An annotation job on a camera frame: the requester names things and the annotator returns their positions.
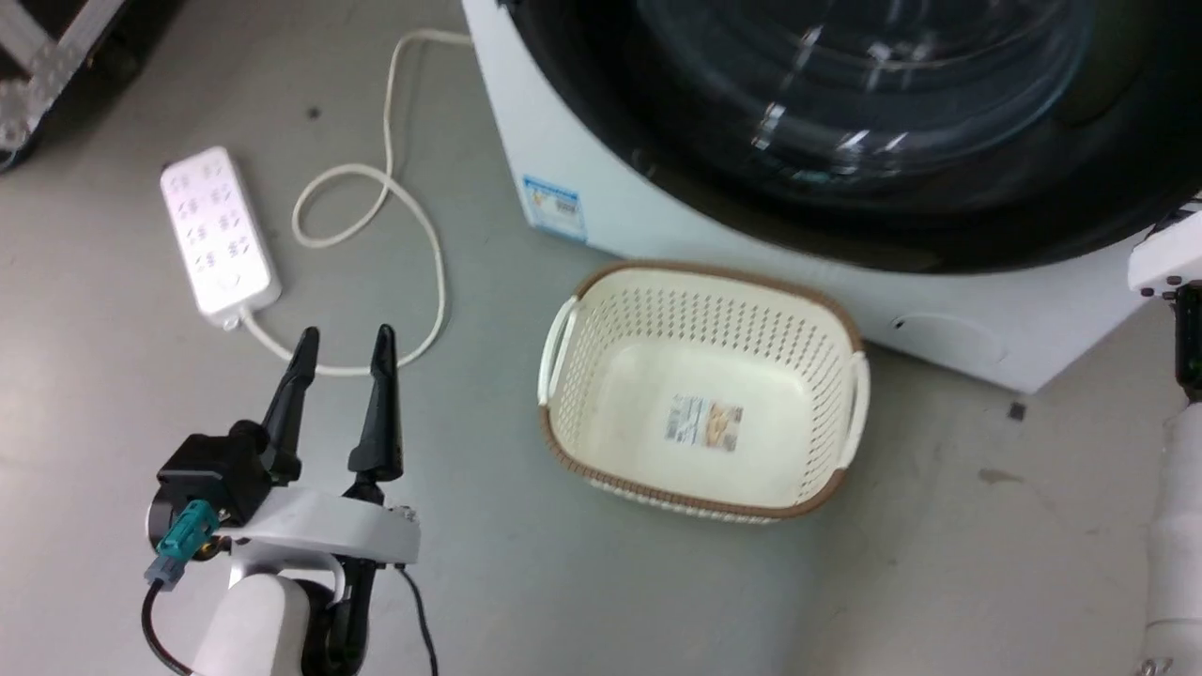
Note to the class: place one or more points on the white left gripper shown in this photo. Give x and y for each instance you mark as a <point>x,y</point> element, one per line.
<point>329,530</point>

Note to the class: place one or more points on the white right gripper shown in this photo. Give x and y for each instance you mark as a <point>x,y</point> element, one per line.
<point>1169,258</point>

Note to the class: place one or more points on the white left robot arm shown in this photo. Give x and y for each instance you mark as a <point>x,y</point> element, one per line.
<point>254,629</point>

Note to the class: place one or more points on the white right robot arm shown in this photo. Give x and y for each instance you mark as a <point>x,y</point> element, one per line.
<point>1178,545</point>

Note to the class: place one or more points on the dark glass washing machine door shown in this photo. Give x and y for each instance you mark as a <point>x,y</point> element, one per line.
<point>845,122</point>

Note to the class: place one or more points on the white washing machine body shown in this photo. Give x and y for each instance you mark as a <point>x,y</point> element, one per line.
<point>648,225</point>

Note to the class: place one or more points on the white power strip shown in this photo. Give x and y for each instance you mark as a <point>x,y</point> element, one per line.
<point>218,235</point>

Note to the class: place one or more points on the blue energy label sticker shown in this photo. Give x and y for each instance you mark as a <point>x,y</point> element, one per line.
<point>554,207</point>

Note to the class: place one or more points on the paper label inside basket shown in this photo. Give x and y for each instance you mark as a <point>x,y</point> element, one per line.
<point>704,422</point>

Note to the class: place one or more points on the cream laundry basket brown rim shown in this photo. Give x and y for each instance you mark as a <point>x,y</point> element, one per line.
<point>704,441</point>

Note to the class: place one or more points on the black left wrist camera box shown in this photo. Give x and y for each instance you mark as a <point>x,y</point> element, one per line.
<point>211,479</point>

